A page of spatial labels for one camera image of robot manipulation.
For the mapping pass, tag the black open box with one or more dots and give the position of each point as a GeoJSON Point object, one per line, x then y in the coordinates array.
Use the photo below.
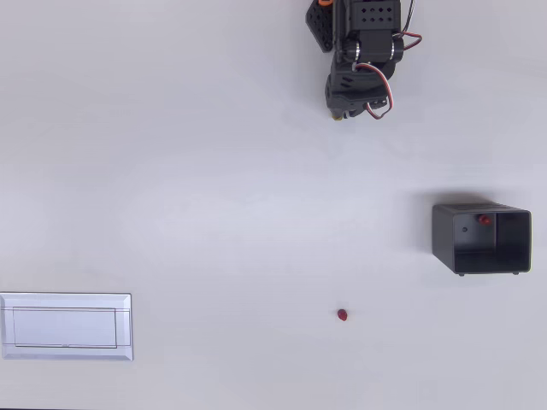
{"type": "Point", "coordinates": [442, 235]}

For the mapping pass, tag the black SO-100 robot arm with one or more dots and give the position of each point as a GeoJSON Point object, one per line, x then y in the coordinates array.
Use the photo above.
{"type": "Point", "coordinates": [372, 17]}

